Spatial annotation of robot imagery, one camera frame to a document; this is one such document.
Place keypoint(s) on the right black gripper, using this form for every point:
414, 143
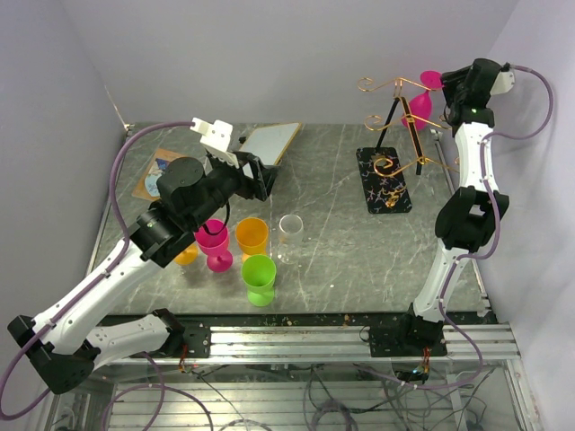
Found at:
450, 81

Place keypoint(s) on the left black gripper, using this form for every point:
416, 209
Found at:
264, 176

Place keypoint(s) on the pink wine glass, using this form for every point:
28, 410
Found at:
213, 240
421, 106

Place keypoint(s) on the yellow wine glass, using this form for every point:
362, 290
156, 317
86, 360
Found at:
187, 256
252, 236

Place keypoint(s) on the clear wine glass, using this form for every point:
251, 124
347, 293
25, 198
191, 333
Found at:
290, 234

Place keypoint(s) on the green wine glass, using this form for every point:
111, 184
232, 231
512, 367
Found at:
259, 274

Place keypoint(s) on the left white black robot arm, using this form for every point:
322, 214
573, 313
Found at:
66, 343

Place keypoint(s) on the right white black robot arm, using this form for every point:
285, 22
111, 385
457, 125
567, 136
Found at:
472, 215

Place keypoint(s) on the gold black wine glass rack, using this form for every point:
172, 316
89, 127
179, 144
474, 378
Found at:
381, 172

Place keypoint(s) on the yellow framed whiteboard tablet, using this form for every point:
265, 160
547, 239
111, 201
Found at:
269, 143

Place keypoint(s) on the orange picture book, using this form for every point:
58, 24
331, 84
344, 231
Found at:
146, 187

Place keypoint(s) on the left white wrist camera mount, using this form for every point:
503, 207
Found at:
215, 138

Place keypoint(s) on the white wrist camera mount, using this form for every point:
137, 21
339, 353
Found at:
215, 138
504, 82

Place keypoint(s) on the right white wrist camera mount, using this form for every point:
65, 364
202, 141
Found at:
504, 82

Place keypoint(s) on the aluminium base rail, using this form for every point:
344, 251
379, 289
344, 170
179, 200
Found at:
342, 337

